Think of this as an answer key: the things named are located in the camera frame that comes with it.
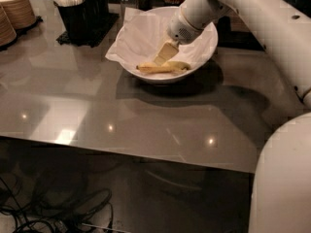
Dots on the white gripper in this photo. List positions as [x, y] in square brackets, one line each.
[181, 30]

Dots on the yellow banana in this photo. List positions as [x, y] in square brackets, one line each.
[166, 67]

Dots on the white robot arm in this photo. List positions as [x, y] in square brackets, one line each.
[281, 194]

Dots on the white bowl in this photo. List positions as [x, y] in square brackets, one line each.
[168, 76]

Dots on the white paper liner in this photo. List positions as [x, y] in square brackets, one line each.
[139, 39]

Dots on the black napkin dispenser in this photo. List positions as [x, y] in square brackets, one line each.
[235, 39]

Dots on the black cutlery holder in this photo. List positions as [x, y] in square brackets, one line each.
[91, 9]

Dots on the stack of paper bowls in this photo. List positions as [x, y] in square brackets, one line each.
[19, 13]

